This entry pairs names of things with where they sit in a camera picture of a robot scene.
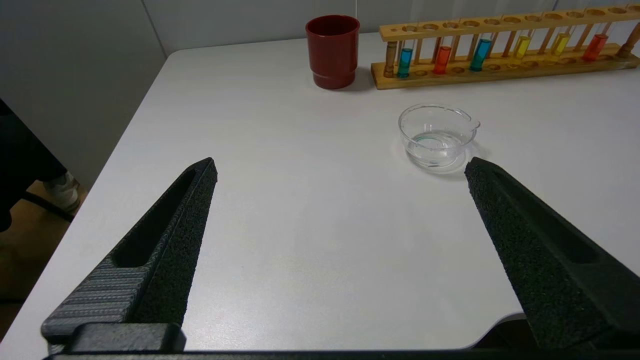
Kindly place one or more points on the dark red plastic cup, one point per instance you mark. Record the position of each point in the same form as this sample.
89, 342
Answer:
332, 55

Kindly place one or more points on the grey sneaker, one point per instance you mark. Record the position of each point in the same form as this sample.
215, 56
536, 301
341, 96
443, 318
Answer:
64, 192

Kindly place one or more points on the yellow liquid test tube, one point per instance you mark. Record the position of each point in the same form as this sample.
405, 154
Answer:
559, 45
521, 48

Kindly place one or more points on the wooden test tube rack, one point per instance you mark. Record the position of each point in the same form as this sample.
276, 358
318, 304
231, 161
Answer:
500, 75

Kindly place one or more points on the light blue liquid test tube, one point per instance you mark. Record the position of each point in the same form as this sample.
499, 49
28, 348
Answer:
404, 64

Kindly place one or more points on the teal liquid test tube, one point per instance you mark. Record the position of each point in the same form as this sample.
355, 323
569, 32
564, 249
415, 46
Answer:
480, 55

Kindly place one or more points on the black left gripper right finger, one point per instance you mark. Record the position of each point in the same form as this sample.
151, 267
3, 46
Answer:
550, 280

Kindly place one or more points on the black chair base leg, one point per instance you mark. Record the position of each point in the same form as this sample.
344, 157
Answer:
50, 207

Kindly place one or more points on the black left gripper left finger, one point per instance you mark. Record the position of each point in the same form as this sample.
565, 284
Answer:
165, 260

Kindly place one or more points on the black trouser leg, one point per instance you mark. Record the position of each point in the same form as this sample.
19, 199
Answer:
20, 160

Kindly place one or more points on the glass beaker with blue liquid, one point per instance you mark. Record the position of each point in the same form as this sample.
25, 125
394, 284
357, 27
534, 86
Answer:
436, 142

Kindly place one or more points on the red liquid test tube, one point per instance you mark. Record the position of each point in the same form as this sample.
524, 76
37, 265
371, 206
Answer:
595, 48
442, 61

